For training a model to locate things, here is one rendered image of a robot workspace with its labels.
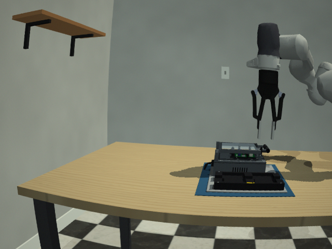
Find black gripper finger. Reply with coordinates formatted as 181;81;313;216
251;89;267;139
270;90;285;140

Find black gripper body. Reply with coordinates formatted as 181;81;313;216
257;70;279;100

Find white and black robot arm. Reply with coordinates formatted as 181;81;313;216
246;23;332;105

